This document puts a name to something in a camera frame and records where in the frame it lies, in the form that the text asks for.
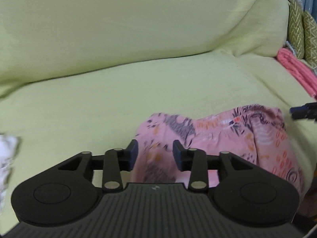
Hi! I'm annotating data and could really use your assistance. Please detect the pink patterned shorts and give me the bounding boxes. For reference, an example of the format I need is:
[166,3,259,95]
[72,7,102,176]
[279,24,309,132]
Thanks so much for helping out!
[131,104,305,197]

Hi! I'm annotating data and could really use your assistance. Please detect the pink knitted blanket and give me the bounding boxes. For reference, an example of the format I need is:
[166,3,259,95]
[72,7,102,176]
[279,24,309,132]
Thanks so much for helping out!
[276,48,316,99]

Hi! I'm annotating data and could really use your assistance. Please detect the green zigzag cushion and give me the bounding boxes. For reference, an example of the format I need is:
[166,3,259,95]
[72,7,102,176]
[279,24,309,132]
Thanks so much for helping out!
[287,0,305,59]
[303,11,317,68]

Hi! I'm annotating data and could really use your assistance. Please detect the green sofa cover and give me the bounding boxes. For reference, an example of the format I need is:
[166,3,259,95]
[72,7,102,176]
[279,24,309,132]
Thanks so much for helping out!
[1,0,316,233]

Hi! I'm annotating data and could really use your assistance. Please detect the white crumpled garment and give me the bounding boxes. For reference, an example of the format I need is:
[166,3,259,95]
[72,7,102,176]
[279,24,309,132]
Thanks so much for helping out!
[0,134,20,213]

